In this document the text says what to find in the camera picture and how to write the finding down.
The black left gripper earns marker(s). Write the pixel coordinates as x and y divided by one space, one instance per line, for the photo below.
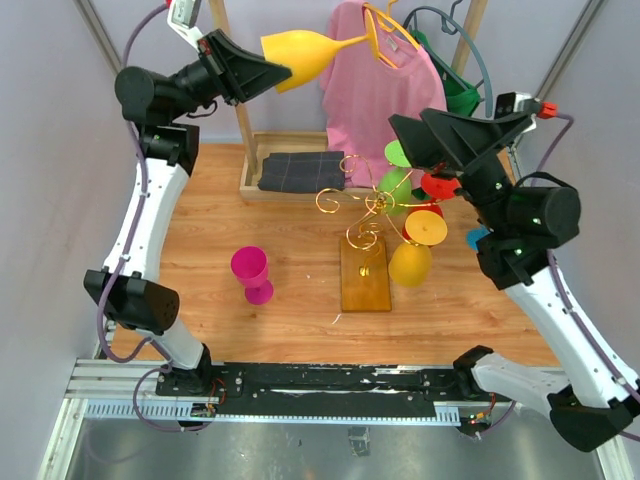
238 73

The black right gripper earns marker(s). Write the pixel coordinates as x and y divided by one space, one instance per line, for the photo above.
461 140

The yellow wine glass front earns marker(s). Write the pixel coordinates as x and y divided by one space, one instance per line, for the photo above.
307 53

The yellow wine glass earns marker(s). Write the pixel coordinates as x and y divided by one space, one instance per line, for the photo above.
307 53
412 261

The blue wine glass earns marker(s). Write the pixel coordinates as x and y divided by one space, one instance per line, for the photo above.
474 236

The magenta wine glass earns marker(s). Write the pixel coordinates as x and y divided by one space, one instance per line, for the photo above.
250 267

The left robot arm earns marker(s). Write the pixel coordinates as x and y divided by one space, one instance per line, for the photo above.
126 288

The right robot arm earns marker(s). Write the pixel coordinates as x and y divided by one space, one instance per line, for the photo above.
596 397

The red wine glass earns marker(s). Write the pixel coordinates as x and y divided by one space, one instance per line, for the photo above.
434 190

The green wine glass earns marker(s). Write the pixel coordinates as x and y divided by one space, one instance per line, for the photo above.
395 185

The wooden rack base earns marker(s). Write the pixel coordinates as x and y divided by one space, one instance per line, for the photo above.
365 285

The green tank top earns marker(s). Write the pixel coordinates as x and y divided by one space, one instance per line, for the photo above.
461 97

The pink t-shirt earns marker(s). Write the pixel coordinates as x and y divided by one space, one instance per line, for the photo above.
361 93

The grey clothes hanger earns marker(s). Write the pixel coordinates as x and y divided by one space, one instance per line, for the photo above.
466 47

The folded dark grey cloth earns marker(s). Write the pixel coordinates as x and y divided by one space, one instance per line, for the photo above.
302 172

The orange clothes hanger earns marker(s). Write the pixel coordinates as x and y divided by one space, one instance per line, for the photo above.
384 33

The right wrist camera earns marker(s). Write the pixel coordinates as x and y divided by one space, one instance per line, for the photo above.
517 102

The wooden clothes rack frame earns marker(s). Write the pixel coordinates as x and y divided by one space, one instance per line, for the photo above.
252 162

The gold wire glass rack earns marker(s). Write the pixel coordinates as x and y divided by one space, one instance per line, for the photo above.
364 233

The aluminium frame rail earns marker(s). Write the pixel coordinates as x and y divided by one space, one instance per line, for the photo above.
96 28

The white slotted cable duct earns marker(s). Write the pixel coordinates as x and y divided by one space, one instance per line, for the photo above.
179 410

